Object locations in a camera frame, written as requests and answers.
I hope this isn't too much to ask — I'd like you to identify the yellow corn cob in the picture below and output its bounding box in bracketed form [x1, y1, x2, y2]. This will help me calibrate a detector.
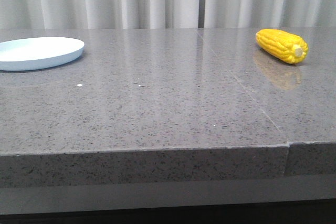
[255, 29, 309, 64]

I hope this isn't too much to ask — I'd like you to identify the light blue round plate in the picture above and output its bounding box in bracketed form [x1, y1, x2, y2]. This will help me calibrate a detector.
[1, 37, 85, 71]

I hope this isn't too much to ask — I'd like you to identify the white pleated curtain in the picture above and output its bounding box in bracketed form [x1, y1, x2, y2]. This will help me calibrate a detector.
[1, 0, 335, 29]

